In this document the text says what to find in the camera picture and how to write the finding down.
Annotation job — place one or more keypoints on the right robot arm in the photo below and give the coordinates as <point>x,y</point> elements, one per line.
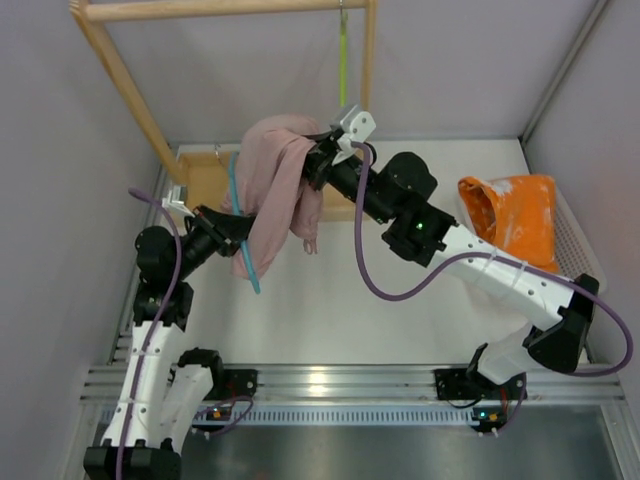
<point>398,196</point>

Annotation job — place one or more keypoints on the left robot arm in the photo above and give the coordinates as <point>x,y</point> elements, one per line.
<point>169,384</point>

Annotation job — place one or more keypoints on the grey slotted cable duct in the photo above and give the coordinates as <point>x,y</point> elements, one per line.
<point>338,415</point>

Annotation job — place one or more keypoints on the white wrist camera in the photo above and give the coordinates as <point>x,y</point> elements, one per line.
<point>353,124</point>
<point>175,201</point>

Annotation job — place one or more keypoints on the pink trousers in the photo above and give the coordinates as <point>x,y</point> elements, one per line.
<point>270,186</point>

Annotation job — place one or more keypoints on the wooden clothes rack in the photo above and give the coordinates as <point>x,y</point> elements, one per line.
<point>199,170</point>

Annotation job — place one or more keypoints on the aluminium mounting rail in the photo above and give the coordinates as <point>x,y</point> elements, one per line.
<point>409,384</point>

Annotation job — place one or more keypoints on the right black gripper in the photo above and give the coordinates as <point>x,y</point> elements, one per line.
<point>318,162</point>

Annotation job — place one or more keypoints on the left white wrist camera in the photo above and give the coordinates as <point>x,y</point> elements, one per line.
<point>175,201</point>

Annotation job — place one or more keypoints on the green plastic hanger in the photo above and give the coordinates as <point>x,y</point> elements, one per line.
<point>343,54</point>

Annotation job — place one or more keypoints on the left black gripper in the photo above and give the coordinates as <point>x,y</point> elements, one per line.
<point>214,231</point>

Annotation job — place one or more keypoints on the white plastic basket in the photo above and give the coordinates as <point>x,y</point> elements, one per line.
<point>575,240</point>

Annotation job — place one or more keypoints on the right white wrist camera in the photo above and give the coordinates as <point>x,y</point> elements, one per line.
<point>353,124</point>

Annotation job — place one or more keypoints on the orange white patterned trousers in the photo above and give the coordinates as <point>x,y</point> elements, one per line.
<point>515,214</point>

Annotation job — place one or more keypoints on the blue plastic hanger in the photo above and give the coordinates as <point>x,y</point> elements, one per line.
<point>252,276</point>

